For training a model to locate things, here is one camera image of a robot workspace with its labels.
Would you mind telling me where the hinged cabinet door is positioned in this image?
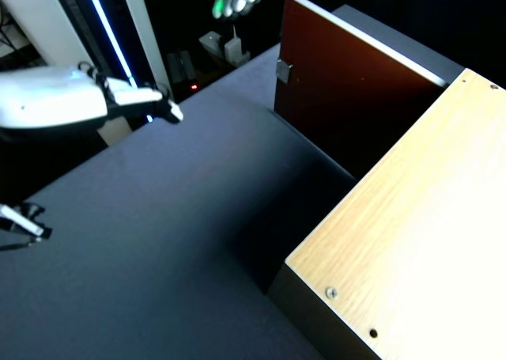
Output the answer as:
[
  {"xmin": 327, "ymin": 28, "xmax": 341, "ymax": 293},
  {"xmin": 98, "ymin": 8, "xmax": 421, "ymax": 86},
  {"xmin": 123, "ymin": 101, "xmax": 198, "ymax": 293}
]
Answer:
[{"xmin": 272, "ymin": 0, "xmax": 450, "ymax": 179}]

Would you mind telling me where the light wood cabinet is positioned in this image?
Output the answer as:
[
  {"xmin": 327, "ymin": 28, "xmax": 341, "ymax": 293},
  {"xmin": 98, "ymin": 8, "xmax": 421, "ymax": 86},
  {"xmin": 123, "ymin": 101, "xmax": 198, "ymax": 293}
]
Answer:
[{"xmin": 266, "ymin": 67, "xmax": 506, "ymax": 360}]

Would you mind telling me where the grey spiked holder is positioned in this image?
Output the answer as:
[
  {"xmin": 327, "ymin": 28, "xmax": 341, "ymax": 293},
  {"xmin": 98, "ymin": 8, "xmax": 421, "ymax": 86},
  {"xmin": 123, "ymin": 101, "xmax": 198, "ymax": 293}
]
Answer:
[{"xmin": 224, "ymin": 25, "xmax": 252, "ymax": 66}]

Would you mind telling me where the beige block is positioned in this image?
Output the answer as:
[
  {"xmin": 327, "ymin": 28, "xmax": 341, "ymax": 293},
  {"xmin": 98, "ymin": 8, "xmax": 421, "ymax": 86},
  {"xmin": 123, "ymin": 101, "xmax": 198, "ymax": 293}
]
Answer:
[{"xmin": 96, "ymin": 116, "xmax": 134, "ymax": 147}]

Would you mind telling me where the black power box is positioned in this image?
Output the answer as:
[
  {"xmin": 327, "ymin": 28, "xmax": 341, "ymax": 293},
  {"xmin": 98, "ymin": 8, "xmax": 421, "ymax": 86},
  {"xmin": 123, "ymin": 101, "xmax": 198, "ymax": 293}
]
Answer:
[{"xmin": 165, "ymin": 50, "xmax": 202, "ymax": 100}]

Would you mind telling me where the white robot column with light strip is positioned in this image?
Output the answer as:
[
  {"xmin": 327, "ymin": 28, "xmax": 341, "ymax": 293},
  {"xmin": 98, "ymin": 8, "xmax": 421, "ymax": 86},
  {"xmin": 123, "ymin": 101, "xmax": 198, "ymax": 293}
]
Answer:
[{"xmin": 0, "ymin": 0, "xmax": 175, "ymax": 123}]

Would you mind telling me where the grey table cloth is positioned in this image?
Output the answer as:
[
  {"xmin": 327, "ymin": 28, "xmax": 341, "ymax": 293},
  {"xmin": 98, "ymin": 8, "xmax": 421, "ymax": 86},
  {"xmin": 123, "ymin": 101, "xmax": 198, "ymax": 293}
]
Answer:
[{"xmin": 0, "ymin": 3, "xmax": 466, "ymax": 360}]

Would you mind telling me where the grey bracket block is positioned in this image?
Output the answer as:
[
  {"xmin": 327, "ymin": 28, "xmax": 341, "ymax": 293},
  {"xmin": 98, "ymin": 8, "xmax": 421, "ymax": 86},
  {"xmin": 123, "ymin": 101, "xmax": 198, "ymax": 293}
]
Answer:
[{"xmin": 199, "ymin": 30, "xmax": 222, "ymax": 60}]

